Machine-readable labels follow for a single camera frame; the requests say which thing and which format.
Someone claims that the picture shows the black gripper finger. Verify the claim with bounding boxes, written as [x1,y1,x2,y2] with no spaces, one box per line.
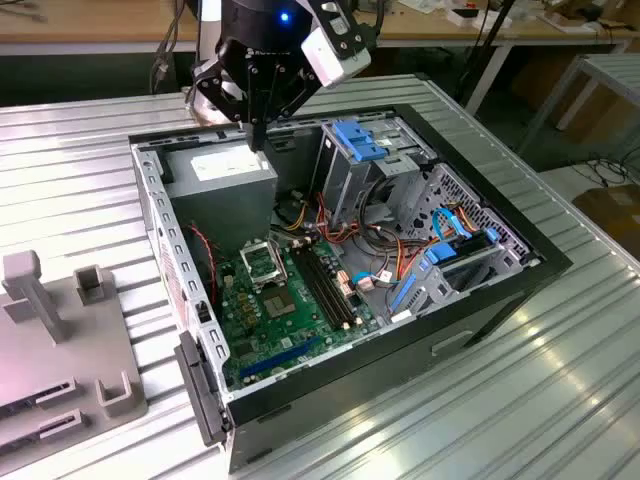
[192,57,263,152]
[259,67,322,152]

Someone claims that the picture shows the black slanted pole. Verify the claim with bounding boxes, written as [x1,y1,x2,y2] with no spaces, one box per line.
[457,0,517,101]

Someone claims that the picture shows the blue plastic rail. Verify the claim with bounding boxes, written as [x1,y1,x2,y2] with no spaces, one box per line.
[388,273,417,310]

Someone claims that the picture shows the grey metal drive cage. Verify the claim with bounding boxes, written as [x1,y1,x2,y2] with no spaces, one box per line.
[318,115,437,229]

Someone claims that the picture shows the black camera bracket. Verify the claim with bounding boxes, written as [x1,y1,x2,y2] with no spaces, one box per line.
[307,0,379,57]

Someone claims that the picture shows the metal locking lever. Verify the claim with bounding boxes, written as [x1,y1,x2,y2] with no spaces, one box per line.
[268,235,290,282]

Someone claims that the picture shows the orange disk wire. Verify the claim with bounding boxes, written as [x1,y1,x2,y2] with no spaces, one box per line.
[447,199,484,236]

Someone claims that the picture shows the blue disk wire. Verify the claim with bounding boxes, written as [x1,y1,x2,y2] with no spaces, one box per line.
[431,206,475,242]

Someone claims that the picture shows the blue expansion slot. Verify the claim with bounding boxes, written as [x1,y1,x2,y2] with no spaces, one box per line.
[238,334,321,380]

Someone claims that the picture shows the CPU socket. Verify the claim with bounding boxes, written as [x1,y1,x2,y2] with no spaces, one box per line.
[256,283,299,322]

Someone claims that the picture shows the black plastic case latch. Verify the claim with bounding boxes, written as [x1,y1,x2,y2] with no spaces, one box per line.
[173,329,235,447]

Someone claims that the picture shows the green motherboard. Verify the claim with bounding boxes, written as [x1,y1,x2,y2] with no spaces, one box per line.
[214,237,384,392]

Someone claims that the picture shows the white metal table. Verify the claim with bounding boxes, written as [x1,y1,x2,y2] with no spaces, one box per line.
[517,52,640,159]

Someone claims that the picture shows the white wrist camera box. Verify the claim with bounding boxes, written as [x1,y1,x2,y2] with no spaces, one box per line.
[299,24,373,90]

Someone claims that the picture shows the blue plastic drive latch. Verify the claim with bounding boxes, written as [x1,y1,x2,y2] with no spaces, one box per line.
[331,118,395,163]

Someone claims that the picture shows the pale blue wire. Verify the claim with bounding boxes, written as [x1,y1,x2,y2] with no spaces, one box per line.
[351,271,399,287]

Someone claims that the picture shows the black PC case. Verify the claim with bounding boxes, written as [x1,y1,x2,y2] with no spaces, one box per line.
[127,102,575,476]

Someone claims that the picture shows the black RAM slot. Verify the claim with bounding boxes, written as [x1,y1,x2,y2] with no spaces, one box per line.
[291,248,342,330]
[302,244,354,325]

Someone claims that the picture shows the brown cardboard boxes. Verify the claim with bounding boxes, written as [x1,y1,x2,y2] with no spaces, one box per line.
[509,49,640,146]

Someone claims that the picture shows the grey perforated disk bay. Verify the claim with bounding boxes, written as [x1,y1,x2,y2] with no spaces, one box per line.
[389,162,546,321]

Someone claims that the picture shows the grey parts rack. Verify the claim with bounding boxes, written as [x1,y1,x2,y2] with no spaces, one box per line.
[0,248,150,474]

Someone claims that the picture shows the orange and black wire bundle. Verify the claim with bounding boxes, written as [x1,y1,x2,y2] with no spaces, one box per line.
[319,189,431,286]

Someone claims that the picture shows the red and black twisted wire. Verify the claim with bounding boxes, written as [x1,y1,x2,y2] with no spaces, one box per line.
[185,223,222,307]

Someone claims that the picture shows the metal socket cover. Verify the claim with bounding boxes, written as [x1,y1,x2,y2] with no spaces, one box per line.
[238,239,289,291]

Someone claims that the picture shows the RAM stick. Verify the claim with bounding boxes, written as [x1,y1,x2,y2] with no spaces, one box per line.
[0,429,44,451]
[0,397,41,420]

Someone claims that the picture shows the wooden desk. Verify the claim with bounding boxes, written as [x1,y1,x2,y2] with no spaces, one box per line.
[0,0,640,57]

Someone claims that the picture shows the cardboard box with label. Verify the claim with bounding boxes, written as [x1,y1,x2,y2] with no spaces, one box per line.
[571,183,640,227]

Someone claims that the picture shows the grey power supply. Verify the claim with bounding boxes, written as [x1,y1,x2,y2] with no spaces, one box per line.
[162,138,279,261]

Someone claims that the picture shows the hard disk in blue carrier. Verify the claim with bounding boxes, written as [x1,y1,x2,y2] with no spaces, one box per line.
[423,227,502,266]

